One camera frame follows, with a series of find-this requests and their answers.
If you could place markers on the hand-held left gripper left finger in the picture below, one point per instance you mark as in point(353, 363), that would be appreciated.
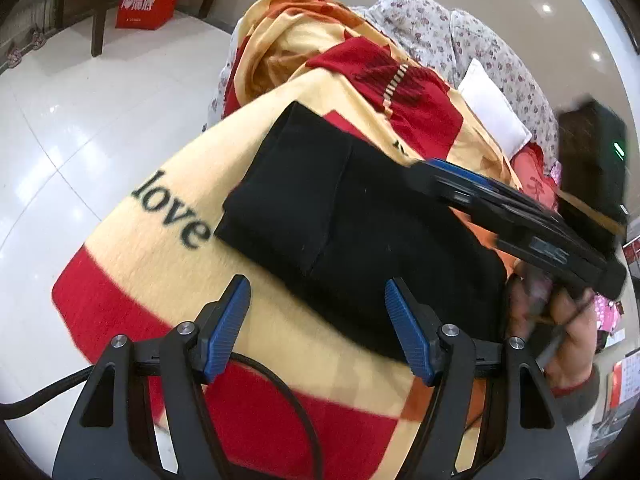
point(227, 327)

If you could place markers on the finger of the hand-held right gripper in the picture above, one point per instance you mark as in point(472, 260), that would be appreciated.
point(465, 180)
point(495, 220)

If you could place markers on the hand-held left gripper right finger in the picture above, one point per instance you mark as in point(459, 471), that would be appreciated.
point(410, 335)

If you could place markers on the black pants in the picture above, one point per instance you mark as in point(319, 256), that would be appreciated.
point(350, 240)

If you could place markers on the person's right forearm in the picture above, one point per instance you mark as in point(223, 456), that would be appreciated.
point(580, 395)

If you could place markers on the person's right hand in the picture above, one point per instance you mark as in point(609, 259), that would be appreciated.
point(575, 335)

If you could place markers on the red heart-shaped cushion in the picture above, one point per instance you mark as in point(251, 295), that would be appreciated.
point(532, 180)

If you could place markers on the red orange yellow printed blanket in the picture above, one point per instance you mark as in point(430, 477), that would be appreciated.
point(175, 285)

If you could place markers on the white pillow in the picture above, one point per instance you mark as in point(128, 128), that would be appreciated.
point(492, 105)

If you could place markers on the floral grey quilt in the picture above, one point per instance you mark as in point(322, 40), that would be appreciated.
point(450, 35)

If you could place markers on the pink printed quilt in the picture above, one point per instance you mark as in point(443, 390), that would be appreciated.
point(607, 317)

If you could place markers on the dark wooden table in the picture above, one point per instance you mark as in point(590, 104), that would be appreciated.
point(97, 10)

